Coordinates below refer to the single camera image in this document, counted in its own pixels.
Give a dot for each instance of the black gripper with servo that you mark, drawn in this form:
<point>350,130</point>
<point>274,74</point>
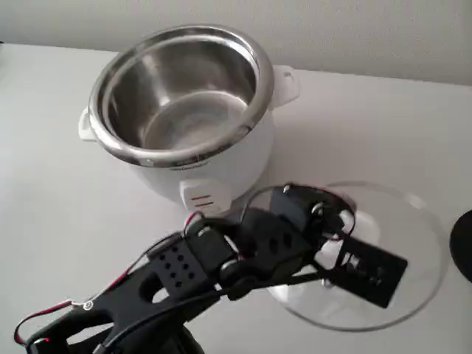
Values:
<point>285,206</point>

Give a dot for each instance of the glass lid with white knob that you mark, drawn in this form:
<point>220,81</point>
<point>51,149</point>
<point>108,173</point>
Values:
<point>405,221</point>

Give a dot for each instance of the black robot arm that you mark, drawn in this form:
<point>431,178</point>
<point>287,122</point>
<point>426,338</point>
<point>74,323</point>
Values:
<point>177,269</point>

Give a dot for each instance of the white rice cooker body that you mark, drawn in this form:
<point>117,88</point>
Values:
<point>239,169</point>

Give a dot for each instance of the steel inner pot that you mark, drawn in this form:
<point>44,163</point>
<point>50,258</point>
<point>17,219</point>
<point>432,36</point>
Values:
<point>177,92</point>

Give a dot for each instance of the black round stand base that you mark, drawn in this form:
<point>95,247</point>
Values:
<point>462,247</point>

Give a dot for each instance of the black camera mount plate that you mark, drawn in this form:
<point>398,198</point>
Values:
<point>368,273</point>

